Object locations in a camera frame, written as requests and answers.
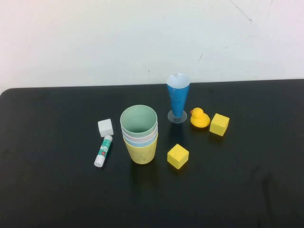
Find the white green glue stick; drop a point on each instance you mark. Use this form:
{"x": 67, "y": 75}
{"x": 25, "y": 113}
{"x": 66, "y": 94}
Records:
{"x": 103, "y": 149}

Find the pink plastic cup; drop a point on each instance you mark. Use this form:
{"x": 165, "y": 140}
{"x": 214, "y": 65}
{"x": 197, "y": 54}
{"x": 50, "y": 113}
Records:
{"x": 140, "y": 139}

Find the yellow plastic cup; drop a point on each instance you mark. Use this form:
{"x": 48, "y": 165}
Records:
{"x": 142, "y": 155}

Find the blue paper cone on stand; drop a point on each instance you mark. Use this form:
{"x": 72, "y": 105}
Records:
{"x": 177, "y": 97}

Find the yellow foam cube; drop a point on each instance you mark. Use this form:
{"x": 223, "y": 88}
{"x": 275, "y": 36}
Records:
{"x": 219, "y": 124}
{"x": 178, "y": 156}

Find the green plastic cup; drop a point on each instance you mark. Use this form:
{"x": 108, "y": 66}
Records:
{"x": 139, "y": 118}

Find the white foam cube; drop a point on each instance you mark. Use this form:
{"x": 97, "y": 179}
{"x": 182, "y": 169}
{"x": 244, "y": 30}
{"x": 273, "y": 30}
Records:
{"x": 105, "y": 128}

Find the light blue plastic cup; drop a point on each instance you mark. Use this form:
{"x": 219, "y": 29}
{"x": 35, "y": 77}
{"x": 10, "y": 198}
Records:
{"x": 140, "y": 144}

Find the yellow rubber duck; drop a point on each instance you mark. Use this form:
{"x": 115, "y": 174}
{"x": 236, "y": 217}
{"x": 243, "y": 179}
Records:
{"x": 200, "y": 120}

